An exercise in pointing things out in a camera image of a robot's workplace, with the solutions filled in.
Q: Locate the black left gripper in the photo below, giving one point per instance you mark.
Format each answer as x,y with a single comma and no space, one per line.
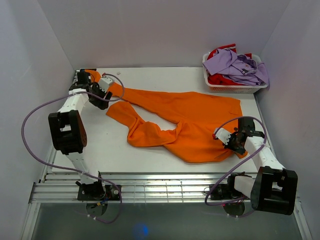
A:
101,104

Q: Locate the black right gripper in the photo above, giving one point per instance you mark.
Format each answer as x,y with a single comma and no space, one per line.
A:
228,146

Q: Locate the orange trousers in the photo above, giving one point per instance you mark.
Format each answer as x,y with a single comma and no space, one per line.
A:
196,116

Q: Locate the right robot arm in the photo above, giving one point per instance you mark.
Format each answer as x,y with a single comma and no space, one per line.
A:
274,188

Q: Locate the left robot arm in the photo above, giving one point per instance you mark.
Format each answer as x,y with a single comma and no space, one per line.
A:
68,132

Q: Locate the red garment in basket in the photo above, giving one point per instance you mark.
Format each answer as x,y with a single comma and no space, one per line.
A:
219,79

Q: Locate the lilac shirt in basket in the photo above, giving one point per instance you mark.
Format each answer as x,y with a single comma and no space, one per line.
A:
238,68

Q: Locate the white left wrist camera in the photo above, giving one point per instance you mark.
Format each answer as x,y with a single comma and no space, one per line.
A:
105,82

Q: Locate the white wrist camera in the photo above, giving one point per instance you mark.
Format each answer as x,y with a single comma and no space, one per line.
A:
105,82
223,135

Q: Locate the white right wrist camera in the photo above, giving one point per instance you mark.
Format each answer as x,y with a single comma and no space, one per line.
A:
223,135

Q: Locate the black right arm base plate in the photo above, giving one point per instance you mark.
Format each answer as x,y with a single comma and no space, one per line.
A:
224,192

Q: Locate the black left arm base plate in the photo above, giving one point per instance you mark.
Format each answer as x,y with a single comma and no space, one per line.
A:
91,192

